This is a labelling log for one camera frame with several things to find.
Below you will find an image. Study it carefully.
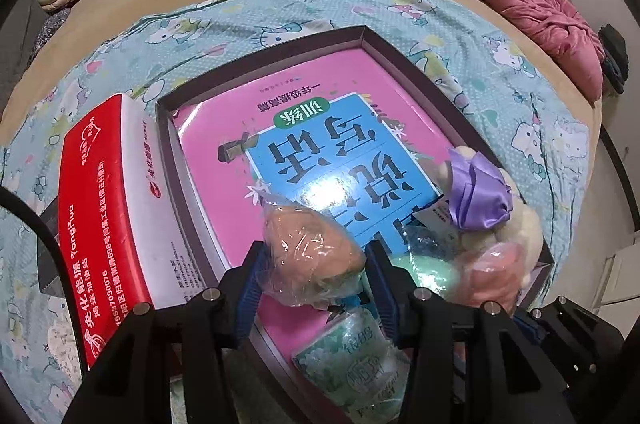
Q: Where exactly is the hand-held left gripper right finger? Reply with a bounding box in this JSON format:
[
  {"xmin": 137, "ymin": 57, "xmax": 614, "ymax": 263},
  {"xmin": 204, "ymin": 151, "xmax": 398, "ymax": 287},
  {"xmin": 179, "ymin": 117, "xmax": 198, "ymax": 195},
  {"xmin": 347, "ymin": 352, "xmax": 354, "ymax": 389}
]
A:
[{"xmin": 364, "ymin": 241, "xmax": 571, "ymax": 424}]

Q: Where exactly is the red tissue pack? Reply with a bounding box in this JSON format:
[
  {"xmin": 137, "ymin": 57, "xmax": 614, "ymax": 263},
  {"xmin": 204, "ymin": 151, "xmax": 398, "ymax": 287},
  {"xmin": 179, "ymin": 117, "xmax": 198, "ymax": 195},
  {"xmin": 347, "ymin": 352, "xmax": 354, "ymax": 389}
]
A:
[{"xmin": 57, "ymin": 94, "xmax": 201, "ymax": 370}]

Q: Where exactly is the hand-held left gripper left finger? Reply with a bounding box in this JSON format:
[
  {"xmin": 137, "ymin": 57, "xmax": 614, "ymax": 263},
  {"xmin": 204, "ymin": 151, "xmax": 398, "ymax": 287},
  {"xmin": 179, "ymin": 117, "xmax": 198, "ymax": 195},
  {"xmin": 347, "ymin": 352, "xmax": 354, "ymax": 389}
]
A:
[{"xmin": 60, "ymin": 241, "xmax": 268, "ymax": 424}]

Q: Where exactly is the white and blue packet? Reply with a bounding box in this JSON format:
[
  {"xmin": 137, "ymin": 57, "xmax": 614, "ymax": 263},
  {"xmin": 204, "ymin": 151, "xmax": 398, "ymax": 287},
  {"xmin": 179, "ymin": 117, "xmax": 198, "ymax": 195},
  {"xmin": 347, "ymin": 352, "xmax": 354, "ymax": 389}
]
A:
[{"xmin": 412, "ymin": 196, "xmax": 453, "ymax": 235}]

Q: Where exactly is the green soft ball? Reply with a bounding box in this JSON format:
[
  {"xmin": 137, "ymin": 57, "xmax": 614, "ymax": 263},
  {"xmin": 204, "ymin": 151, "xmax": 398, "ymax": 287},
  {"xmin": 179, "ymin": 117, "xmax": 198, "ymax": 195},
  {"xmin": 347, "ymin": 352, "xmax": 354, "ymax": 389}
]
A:
[{"xmin": 387, "ymin": 254, "xmax": 463, "ymax": 305}]

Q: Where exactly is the small black box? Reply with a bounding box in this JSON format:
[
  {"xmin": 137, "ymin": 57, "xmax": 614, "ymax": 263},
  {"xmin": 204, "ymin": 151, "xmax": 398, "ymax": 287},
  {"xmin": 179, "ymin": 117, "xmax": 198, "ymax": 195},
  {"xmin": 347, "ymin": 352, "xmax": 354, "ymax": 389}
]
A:
[{"xmin": 37, "ymin": 199, "xmax": 66, "ymax": 295}]

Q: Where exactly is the black cable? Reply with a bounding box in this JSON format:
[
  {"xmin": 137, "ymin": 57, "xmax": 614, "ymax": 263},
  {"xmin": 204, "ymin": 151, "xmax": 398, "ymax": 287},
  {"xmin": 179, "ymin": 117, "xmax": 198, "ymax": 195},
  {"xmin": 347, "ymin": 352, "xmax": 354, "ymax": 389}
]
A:
[{"xmin": 0, "ymin": 186, "xmax": 88, "ymax": 355}]

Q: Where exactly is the black bag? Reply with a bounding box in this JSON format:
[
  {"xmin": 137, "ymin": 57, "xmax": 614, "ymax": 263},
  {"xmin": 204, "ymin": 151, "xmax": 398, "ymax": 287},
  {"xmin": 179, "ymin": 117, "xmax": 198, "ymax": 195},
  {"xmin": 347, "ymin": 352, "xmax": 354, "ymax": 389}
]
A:
[{"xmin": 597, "ymin": 24, "xmax": 628, "ymax": 95}]

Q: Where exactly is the beige soft ball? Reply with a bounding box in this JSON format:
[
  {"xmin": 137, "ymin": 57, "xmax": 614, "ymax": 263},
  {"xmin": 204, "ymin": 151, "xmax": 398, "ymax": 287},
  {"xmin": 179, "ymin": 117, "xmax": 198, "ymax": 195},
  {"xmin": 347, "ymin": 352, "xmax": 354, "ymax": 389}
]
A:
[{"xmin": 260, "ymin": 201, "xmax": 367, "ymax": 307}]

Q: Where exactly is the green tissue packet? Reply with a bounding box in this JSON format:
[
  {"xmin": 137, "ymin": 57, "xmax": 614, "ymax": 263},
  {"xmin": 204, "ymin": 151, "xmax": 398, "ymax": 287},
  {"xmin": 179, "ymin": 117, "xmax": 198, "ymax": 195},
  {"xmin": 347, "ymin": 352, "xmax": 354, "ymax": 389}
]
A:
[{"xmin": 292, "ymin": 306, "xmax": 416, "ymax": 424}]

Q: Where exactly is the pink book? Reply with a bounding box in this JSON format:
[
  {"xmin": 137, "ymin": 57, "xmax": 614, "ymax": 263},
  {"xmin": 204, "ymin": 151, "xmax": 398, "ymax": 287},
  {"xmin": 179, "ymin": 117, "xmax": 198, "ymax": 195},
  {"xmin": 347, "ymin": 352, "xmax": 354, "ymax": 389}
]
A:
[{"xmin": 172, "ymin": 46, "xmax": 451, "ymax": 405}]

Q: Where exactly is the plush bear with purple ribbon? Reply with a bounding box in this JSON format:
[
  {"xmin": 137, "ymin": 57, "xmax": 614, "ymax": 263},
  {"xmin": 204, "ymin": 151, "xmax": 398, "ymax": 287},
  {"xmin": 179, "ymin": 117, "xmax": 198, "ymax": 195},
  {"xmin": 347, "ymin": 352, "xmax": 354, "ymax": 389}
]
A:
[{"xmin": 432, "ymin": 146, "xmax": 545, "ymax": 265}]

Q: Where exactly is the cartoon cat printed blanket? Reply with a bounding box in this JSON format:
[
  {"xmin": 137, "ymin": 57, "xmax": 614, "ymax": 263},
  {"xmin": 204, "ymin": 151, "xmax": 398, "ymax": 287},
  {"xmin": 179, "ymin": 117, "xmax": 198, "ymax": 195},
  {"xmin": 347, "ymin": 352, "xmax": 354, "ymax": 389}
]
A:
[{"xmin": 0, "ymin": 0, "xmax": 603, "ymax": 424}]

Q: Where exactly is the dark patterned cloth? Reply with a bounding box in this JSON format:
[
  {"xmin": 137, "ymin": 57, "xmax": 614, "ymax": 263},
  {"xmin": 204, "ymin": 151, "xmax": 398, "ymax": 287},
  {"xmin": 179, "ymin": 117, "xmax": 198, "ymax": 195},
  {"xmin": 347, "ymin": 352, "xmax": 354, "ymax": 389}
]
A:
[{"xmin": 30, "ymin": 6, "xmax": 71, "ymax": 65}]

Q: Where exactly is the dark cardboard tray box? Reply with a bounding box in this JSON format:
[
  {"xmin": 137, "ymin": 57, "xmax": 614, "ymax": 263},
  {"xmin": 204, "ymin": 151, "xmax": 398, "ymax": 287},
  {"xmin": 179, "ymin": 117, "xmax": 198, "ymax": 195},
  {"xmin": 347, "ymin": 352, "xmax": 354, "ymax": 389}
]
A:
[{"xmin": 156, "ymin": 25, "xmax": 556, "ymax": 424}]

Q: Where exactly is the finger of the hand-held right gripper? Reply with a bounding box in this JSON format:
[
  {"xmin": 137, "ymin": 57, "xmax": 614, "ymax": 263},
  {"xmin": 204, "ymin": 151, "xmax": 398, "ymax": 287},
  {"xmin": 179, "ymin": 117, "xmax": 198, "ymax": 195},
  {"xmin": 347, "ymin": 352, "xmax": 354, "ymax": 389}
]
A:
[
  {"xmin": 542, "ymin": 295, "xmax": 626, "ymax": 387},
  {"xmin": 512, "ymin": 306, "xmax": 571, "ymax": 387}
]

